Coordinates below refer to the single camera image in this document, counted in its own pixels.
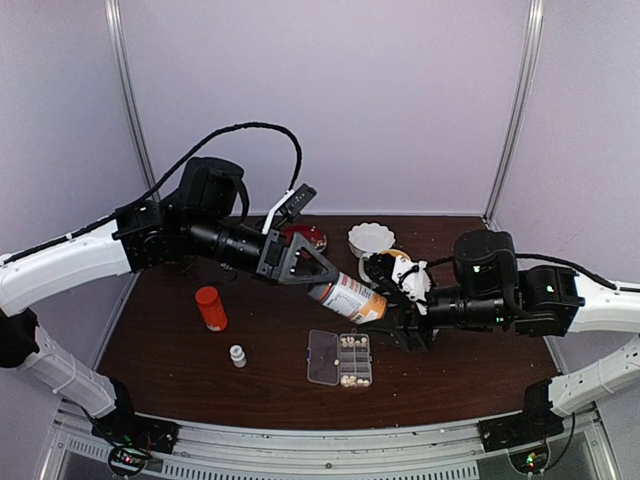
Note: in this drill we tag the white pills in organizer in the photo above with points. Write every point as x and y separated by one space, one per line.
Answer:
354 341

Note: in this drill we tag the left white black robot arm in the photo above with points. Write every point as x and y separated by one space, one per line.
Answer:
194 220

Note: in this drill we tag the patterned mug yellow inside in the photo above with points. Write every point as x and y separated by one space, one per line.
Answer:
376 267

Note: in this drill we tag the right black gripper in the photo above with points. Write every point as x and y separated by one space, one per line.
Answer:
402 334

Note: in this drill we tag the small white bottle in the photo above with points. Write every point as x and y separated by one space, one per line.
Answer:
238 356

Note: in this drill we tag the clear plastic pill organizer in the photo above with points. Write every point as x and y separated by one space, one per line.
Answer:
327 360

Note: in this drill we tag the white scalloped bowl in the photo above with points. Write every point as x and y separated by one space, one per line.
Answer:
370 238

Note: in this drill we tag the front aluminium rail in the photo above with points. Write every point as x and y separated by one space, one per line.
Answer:
453 450

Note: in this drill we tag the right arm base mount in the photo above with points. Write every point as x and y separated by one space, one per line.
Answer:
518 429

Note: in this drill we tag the grey lid pill bottle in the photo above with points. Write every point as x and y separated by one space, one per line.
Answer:
350 299

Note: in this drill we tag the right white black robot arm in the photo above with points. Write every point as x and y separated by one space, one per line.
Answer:
553 298

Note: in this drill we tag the cream pills in organizer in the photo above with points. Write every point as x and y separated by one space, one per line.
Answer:
355 380

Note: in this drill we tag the red patterned plate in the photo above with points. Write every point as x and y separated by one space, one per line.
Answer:
311 233

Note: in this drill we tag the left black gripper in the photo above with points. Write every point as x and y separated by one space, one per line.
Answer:
273 261

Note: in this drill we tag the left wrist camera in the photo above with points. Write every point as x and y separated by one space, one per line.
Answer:
289 206

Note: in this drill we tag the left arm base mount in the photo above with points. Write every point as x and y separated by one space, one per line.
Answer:
145 434

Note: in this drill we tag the right aluminium frame post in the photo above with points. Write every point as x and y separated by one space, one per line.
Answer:
528 63

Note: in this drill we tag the orange pill bottle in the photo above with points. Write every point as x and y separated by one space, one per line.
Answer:
211 308

